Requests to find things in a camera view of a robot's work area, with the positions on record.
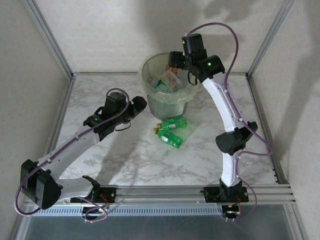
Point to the green bottle yellow cap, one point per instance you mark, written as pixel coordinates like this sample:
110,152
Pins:
161,85
173,123
170,137

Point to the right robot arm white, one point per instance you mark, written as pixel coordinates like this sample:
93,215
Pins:
220,100

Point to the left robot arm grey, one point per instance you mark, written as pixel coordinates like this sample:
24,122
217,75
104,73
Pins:
67,152

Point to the metal mesh waste bin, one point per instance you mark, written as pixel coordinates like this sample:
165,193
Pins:
165,110

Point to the control board with green light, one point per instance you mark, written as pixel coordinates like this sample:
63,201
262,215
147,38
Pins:
100,211
232,212

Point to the grey metal lower panel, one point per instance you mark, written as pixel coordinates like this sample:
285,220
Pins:
160,230

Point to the aluminium table edge rail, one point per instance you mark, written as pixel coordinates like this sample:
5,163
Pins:
263,112
112,73
58,125

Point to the aluminium frame post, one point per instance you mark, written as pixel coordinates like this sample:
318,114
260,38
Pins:
272,32
46,32

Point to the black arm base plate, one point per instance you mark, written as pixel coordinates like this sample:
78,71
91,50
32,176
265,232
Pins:
212,195
107,193

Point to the wide aluminium mounting rail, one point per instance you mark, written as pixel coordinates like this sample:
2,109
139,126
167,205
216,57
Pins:
160,193

